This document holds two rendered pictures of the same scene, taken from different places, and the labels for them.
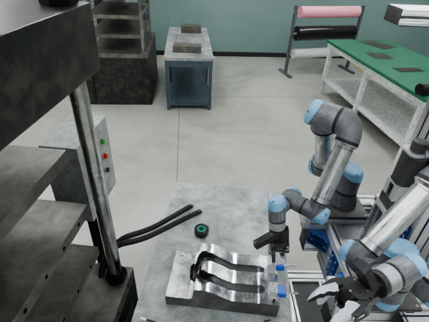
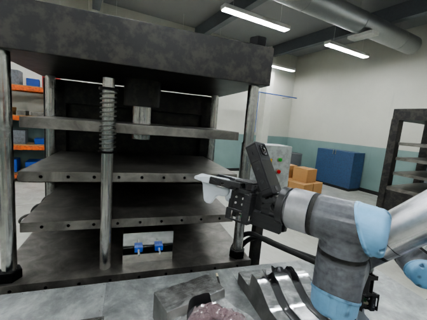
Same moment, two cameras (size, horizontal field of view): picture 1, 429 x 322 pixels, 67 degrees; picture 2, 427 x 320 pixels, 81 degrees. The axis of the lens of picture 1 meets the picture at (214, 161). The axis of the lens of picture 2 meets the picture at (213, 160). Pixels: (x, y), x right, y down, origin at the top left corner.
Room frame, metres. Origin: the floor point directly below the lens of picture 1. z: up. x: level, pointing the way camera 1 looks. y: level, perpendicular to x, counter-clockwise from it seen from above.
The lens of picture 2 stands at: (0.22, -0.81, 1.58)
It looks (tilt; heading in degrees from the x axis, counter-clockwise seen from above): 8 degrees down; 67
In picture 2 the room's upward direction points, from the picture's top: 5 degrees clockwise
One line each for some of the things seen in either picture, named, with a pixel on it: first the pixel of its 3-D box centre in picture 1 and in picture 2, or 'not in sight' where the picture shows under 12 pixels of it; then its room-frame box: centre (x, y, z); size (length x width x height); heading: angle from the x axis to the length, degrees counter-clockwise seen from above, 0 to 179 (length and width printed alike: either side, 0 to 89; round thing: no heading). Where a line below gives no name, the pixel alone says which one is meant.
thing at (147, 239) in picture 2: not in sight; (145, 228); (0.46, 0.77, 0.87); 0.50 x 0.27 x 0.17; 86
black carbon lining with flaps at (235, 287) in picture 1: (227, 271); (292, 293); (0.93, -0.08, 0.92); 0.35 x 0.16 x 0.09; 86
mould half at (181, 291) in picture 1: (223, 276); (291, 301); (0.95, -0.07, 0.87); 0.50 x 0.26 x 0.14; 86
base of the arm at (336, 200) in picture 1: (343, 195); not in sight; (1.32, -0.69, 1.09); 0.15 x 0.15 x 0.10
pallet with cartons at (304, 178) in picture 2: not in sight; (291, 181); (4.30, 3.87, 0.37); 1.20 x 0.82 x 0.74; 104
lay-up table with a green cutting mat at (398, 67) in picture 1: (391, 89); not in sight; (4.45, -2.48, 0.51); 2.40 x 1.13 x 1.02; 10
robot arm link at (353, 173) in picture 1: (348, 177); not in sight; (1.32, -0.68, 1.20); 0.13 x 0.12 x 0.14; 51
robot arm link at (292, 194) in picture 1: (292, 200); not in sight; (1.09, -0.35, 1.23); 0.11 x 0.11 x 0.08; 51
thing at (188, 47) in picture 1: (188, 61); not in sight; (5.45, 0.52, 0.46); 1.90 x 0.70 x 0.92; 6
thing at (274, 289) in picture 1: (283, 291); not in sight; (0.86, -0.34, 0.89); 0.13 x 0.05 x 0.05; 86
